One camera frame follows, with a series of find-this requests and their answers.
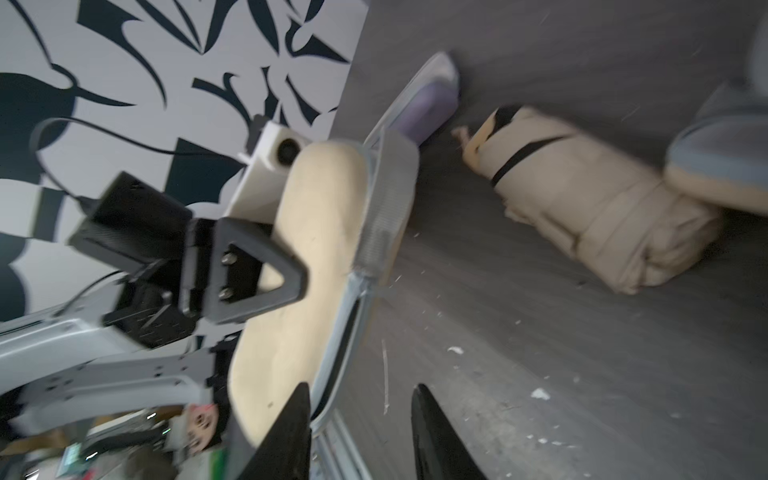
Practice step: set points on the beige folded umbrella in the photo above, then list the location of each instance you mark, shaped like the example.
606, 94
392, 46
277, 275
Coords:
597, 204

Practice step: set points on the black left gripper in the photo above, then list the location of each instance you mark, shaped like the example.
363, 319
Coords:
140, 231

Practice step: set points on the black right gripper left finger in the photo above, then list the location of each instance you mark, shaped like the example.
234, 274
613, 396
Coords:
285, 451

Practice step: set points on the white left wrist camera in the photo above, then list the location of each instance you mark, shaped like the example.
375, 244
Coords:
270, 151

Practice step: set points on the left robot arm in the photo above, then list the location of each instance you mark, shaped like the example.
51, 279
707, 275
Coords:
132, 341

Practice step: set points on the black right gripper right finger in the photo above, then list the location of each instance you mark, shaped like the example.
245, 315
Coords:
438, 450

